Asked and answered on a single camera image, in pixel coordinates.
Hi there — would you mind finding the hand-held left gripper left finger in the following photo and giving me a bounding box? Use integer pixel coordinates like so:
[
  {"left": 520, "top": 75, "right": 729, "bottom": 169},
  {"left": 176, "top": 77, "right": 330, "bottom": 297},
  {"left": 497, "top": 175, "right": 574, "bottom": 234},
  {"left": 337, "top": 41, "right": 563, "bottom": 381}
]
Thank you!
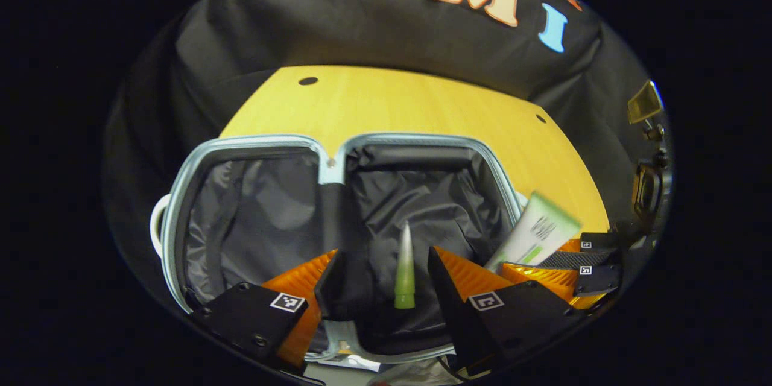
[{"left": 193, "top": 248, "right": 347, "bottom": 375}]

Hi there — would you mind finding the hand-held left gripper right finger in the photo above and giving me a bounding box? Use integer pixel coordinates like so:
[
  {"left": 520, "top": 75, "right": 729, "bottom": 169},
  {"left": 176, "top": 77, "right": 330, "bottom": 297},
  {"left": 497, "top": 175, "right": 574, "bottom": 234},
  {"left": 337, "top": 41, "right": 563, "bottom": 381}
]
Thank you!
[{"left": 426, "top": 245, "right": 595, "bottom": 378}]

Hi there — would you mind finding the small green cap tube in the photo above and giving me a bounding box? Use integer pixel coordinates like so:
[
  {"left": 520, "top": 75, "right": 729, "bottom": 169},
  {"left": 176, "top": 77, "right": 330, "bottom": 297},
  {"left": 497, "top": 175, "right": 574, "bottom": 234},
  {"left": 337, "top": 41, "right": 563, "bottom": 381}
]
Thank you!
[{"left": 394, "top": 221, "right": 417, "bottom": 310}]

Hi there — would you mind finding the large white green tube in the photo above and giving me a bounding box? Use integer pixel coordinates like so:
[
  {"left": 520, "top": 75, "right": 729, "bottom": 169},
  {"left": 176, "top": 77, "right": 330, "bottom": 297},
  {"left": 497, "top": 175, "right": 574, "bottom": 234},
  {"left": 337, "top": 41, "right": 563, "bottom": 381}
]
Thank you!
[{"left": 485, "top": 191, "right": 583, "bottom": 273}]

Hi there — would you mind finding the black backdrop cloth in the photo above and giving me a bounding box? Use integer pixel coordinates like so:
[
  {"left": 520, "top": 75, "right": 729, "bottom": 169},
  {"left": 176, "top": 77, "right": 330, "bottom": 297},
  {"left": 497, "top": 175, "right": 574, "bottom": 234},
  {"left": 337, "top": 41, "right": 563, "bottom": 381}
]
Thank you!
[{"left": 103, "top": 0, "right": 671, "bottom": 314}]

